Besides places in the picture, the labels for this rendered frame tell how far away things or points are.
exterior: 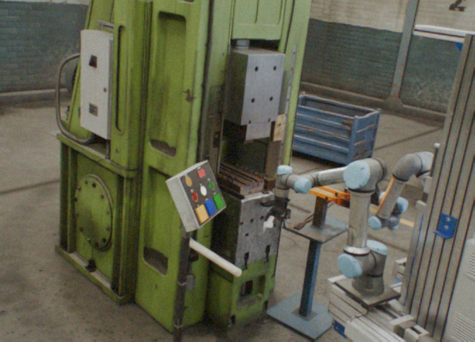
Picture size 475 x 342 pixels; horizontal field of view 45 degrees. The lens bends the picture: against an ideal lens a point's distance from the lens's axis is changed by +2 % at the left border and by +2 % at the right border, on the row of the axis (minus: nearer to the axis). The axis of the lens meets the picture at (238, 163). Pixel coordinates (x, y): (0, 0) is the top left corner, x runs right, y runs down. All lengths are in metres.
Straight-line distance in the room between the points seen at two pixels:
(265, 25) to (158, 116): 0.84
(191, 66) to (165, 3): 0.40
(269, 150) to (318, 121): 3.55
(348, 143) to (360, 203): 4.55
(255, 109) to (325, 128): 3.94
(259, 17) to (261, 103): 0.49
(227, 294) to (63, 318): 1.05
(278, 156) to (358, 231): 1.33
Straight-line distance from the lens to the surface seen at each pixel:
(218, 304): 3.79
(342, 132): 7.11
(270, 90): 3.36
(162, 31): 3.43
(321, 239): 3.60
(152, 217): 3.73
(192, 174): 2.94
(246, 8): 3.33
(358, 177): 2.49
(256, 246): 3.62
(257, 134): 3.37
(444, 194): 2.65
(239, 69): 3.24
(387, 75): 11.37
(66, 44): 9.52
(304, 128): 7.32
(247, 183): 3.44
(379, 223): 3.35
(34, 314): 4.00
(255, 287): 3.87
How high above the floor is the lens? 2.17
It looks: 18 degrees down
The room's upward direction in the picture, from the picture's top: 6 degrees clockwise
